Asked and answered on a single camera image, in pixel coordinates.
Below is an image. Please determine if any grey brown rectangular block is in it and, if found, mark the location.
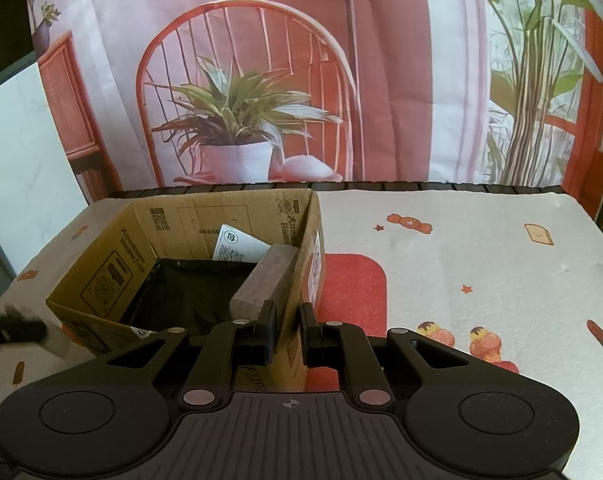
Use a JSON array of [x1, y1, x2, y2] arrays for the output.
[[229, 244, 298, 321]]

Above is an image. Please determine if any brown cardboard shipping box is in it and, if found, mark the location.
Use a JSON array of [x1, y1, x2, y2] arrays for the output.
[[44, 188, 325, 391]]

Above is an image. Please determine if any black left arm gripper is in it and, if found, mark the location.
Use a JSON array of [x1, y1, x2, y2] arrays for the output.
[[0, 315, 48, 347]]

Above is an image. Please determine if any printed living room backdrop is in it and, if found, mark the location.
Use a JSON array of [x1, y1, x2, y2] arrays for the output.
[[26, 0, 603, 214]]

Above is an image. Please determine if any white paper packet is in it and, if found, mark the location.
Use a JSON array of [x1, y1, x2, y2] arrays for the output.
[[213, 224, 270, 263]]

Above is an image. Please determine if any patterned white tablecloth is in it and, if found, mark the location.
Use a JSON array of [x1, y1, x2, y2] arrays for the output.
[[0, 190, 603, 480]]

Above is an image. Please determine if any white marble board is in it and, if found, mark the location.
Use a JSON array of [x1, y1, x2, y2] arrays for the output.
[[0, 63, 87, 274]]

